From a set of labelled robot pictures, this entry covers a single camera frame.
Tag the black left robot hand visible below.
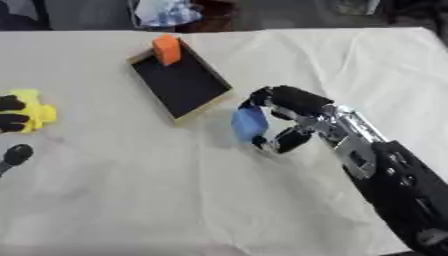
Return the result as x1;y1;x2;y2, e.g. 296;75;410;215
0;94;35;178

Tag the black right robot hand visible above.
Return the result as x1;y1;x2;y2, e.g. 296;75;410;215
236;85;336;155

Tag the yellow toy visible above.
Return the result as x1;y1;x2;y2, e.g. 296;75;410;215
5;88;60;134

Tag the blue block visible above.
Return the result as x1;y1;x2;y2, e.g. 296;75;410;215
229;105;272;144

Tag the cardboard box with black inside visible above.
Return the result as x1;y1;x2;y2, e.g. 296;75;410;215
126;37;235;126

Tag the orange block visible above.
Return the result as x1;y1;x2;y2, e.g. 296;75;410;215
152;34;184;66

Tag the person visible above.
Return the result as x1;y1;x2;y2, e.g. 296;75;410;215
127;0;242;33

